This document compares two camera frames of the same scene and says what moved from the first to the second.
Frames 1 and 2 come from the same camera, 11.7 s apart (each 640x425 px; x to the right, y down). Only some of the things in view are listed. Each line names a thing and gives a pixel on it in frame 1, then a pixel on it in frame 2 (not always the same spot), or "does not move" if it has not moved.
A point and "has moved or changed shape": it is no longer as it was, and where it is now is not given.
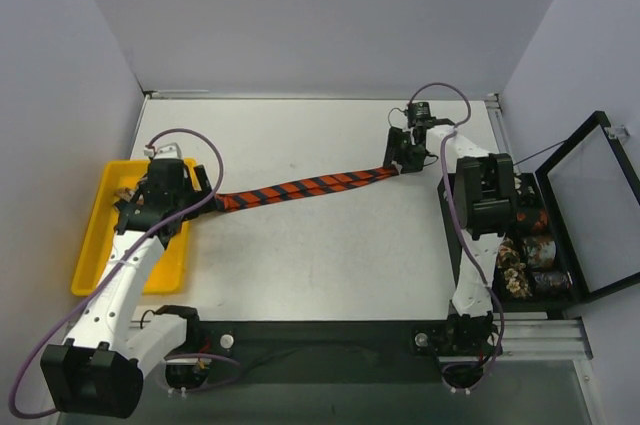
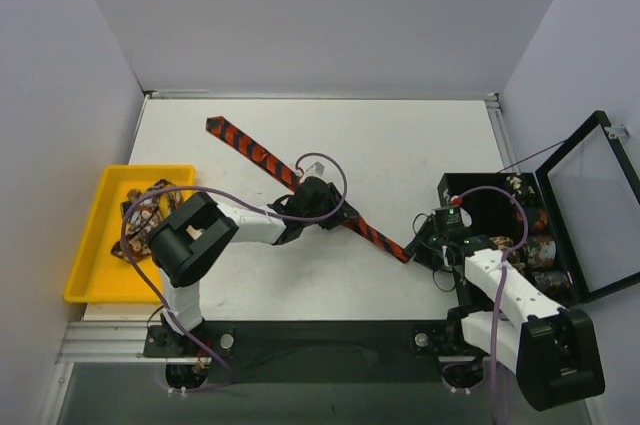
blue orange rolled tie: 539,252 does not move
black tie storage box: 531,274 does not move
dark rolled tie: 552,280 does not move
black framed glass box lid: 592,196 does not move
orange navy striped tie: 230,200 has moved or changed shape
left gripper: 201,190 to 337,211
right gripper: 400,151 to 423,243
